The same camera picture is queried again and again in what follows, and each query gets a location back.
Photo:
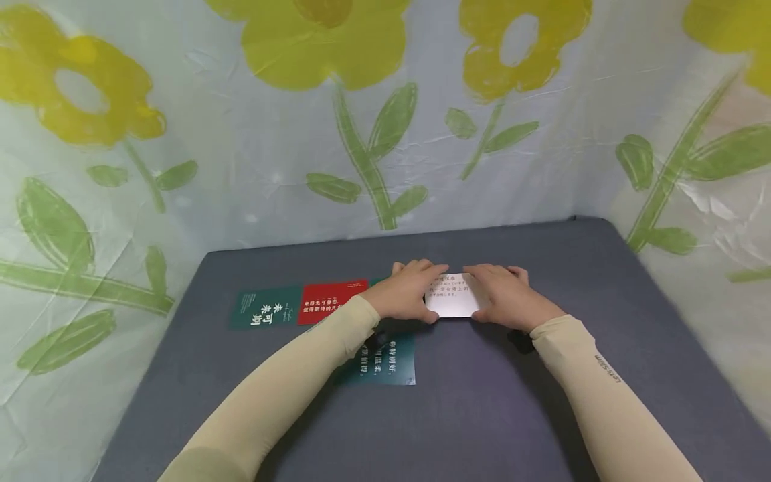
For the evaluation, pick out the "person's right hand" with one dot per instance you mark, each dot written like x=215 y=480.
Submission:
x=515 y=301

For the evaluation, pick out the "person's right thumb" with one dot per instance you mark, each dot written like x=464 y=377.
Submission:
x=480 y=313

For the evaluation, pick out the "red printed card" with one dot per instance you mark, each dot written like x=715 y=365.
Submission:
x=328 y=301

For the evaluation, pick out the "person's left forearm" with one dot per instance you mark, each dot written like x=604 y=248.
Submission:
x=283 y=395

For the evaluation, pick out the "dark green printed card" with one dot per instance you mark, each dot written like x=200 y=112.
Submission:
x=376 y=283
x=388 y=361
x=265 y=308

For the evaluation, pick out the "person's left fingers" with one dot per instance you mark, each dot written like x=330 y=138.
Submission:
x=424 y=269

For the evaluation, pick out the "white printed card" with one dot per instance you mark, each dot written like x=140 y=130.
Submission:
x=453 y=300

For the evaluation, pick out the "person's right fingers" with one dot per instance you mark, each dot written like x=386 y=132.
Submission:
x=497 y=273

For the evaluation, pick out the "person's left hand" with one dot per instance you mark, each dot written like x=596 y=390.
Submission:
x=400 y=294

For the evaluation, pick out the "person's left thumb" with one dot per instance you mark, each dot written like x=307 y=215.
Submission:
x=429 y=313

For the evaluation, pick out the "person's right forearm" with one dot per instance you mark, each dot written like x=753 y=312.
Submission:
x=608 y=402

